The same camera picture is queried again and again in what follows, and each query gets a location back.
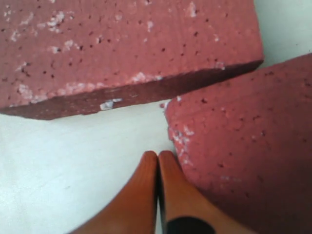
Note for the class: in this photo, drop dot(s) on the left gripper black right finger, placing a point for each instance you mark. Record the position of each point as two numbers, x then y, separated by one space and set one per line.
184 210

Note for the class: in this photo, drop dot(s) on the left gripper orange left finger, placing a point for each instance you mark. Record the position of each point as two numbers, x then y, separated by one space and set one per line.
133 209

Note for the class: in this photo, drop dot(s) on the red brick with metal studs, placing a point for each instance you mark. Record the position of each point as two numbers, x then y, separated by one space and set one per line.
61 58

